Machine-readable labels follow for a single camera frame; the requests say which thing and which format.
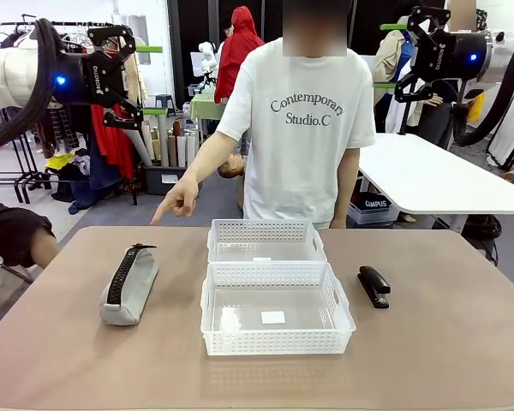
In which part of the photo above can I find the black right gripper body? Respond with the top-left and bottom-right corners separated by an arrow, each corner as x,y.
422,31 -> 493,83

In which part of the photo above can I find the white crate with Campus print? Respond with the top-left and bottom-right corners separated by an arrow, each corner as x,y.
348,191 -> 400,227

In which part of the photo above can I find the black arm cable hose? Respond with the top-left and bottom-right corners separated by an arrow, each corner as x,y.
0,18 -> 66,158
453,42 -> 514,147

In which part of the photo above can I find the grey pencil case black zipper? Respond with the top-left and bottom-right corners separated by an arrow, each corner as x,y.
99,241 -> 161,328

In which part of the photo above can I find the tilted white paper roll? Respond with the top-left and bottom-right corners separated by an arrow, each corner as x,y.
123,127 -> 154,166

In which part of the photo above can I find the person's right forearm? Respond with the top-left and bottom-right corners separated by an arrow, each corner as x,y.
177,130 -> 242,194

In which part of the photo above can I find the seated person in black shorts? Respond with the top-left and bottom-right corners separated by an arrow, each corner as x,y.
0,170 -> 59,270

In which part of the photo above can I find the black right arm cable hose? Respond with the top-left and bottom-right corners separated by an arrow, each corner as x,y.
453,42 -> 514,147

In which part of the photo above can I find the large white perforated plastic basket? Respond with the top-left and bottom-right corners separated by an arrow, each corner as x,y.
200,261 -> 358,357

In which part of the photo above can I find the tall grey paper roll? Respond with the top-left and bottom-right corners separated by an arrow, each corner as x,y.
157,115 -> 170,168

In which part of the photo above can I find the black bag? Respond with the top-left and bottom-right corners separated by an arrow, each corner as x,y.
461,212 -> 503,254

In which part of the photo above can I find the black plastic stool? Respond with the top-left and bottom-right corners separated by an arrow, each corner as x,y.
154,93 -> 176,120

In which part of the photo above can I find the person's left forearm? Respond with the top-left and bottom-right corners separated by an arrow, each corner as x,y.
329,147 -> 361,230

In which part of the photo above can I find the black clothes rack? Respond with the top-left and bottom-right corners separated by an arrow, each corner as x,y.
0,14 -> 139,206

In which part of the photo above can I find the yellow garment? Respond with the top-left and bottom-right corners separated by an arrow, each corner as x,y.
44,152 -> 77,171

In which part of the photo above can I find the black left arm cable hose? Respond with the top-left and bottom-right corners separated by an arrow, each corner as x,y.
0,18 -> 66,158

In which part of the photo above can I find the blue denim garment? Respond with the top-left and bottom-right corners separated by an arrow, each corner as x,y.
67,128 -> 123,215

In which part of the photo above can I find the red hooded coat on mannequin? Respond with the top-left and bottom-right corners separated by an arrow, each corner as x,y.
213,5 -> 266,104

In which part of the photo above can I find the person's right hand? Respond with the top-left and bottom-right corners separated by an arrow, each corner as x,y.
149,176 -> 200,227

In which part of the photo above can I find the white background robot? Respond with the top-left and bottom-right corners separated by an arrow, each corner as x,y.
197,40 -> 220,89

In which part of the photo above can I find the dark grey storage bin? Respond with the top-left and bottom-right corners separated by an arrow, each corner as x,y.
142,164 -> 205,197

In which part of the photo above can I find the black stapler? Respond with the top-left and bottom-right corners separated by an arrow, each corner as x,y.
356,265 -> 392,311

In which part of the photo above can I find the white side table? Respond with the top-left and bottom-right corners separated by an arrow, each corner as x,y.
349,132 -> 514,235

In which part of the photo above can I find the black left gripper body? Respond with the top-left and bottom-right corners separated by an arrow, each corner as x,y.
51,50 -> 116,107

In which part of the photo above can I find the red dress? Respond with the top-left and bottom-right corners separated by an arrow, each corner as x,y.
89,101 -> 136,182

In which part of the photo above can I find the beige trench coat on mannequin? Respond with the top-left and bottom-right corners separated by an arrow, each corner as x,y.
371,15 -> 417,86

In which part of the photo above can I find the person in white printed t-shirt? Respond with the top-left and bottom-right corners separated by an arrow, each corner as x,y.
216,0 -> 377,230

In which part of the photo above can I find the green covered table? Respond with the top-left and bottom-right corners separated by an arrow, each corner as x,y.
187,93 -> 227,122

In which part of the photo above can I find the small white perforated plastic basket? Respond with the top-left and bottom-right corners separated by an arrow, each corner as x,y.
206,218 -> 330,265

